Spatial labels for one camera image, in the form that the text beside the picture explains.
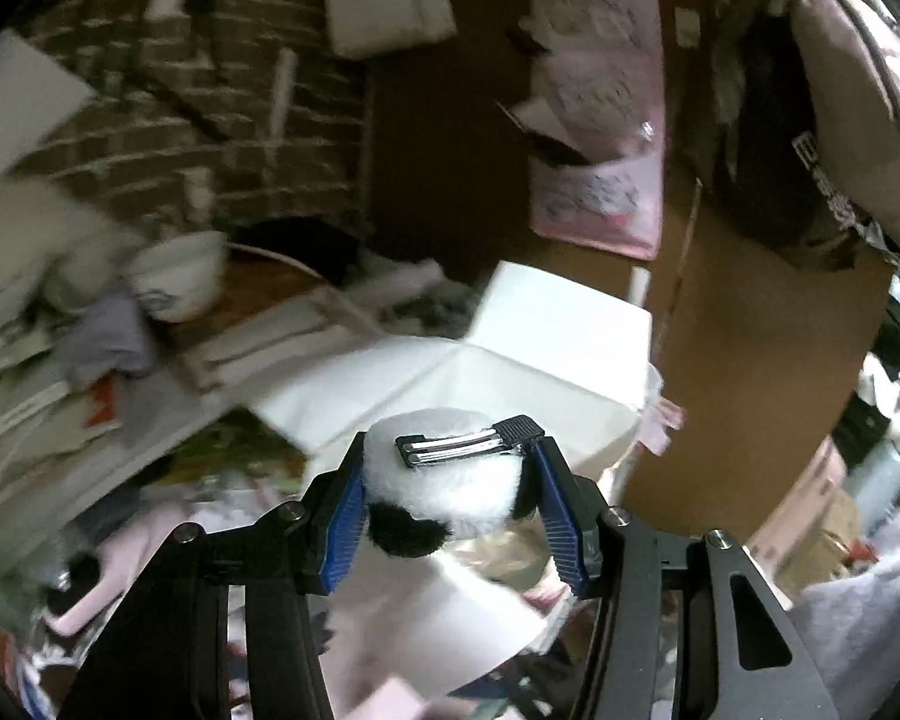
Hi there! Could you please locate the brown cardboard panel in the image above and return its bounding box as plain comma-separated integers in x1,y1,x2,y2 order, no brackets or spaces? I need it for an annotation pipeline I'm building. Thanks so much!
615,187,893,541

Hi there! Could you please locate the stack of books and papers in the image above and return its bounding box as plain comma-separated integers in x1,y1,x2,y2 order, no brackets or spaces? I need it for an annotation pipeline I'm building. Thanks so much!
0,262,331,466

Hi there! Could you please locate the pink quilted bag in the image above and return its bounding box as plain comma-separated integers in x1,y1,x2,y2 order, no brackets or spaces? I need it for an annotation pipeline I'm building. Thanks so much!
787,0,900,271

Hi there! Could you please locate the grey fleece cloth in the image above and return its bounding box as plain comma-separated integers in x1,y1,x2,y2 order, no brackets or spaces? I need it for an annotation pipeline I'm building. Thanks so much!
787,540,900,720

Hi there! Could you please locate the pink printed hanging organizer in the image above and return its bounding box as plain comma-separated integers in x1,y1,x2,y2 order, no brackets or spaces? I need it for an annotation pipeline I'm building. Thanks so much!
529,0,665,256

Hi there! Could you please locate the white power cord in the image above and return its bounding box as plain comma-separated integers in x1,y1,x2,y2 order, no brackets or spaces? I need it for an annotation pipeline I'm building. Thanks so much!
229,240,376,335

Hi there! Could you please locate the white paper sheet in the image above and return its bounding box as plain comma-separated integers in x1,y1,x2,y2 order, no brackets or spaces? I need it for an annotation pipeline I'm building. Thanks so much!
0,30,98,188

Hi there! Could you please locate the white cardboard box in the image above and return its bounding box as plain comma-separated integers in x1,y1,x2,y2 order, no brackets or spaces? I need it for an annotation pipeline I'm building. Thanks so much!
244,261,665,698

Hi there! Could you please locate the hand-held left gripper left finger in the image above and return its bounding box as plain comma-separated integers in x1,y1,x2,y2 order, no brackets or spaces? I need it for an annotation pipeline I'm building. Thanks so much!
56,431,368,720

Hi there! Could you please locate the white panda print bowl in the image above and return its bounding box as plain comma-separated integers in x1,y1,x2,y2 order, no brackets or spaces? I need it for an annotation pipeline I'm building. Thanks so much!
124,231,230,323

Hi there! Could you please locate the black hair clip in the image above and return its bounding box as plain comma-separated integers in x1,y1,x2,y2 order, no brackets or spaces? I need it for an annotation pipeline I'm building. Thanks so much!
395,415,546,472

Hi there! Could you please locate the dark printed garment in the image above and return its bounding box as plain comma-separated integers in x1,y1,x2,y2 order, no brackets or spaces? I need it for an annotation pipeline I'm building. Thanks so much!
675,15,893,271

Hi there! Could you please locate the black cloth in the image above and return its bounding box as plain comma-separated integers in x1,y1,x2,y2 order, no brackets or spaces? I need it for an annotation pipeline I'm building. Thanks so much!
247,217,365,286

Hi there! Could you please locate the purple cloth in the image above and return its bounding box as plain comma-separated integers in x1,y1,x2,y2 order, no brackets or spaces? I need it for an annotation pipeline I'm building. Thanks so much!
52,292,158,391

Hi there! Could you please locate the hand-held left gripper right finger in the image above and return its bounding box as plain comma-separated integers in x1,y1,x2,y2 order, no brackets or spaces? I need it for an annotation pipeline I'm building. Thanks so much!
521,435,833,720

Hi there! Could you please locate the panda plush toy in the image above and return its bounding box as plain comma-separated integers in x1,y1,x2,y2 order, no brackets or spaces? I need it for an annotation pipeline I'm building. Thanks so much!
360,406,545,560

